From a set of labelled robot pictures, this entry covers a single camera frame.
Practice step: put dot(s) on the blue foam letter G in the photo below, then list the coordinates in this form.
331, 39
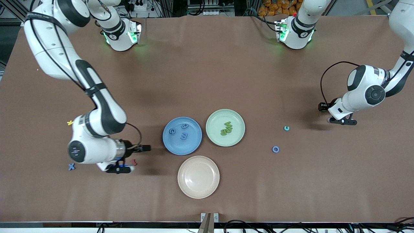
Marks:
169, 131

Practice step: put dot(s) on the blue foam letter X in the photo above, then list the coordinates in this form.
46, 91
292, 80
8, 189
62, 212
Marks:
71, 166

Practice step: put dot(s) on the white power strip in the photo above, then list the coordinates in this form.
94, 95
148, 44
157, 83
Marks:
140, 5
213, 13

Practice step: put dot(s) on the blue foam letter a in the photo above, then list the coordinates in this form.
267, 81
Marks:
183, 125

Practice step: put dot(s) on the orange fruit pile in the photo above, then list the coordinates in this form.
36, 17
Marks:
271, 8

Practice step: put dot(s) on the blue plate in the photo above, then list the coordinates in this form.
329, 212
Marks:
190, 147

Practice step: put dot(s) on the blue foam letter O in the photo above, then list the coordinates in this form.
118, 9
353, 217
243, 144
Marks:
273, 149

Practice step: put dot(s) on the blue foam letter m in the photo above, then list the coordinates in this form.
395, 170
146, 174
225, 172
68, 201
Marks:
184, 136

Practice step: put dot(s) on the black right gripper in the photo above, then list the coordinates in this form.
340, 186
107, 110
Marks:
128, 146

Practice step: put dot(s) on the green foam letter B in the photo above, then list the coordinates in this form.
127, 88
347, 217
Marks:
223, 131
229, 130

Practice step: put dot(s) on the green foam letter N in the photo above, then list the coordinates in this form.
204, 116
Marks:
228, 124

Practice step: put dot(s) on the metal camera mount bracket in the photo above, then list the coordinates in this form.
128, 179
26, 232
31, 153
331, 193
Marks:
209, 223

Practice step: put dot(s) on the beige plate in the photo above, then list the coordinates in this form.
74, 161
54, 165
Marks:
198, 177

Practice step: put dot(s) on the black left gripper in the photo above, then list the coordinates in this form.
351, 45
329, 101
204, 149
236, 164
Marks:
322, 106

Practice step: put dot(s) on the green plate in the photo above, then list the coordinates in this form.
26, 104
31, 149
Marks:
215, 129

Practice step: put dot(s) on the red foam letter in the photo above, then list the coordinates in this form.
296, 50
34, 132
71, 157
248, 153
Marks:
134, 162

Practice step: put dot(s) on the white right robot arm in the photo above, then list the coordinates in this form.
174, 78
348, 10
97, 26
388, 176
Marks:
51, 48

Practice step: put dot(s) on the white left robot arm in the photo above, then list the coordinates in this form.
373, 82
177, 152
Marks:
368, 94

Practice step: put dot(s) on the brown table cover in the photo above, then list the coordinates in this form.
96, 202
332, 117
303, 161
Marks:
194, 64

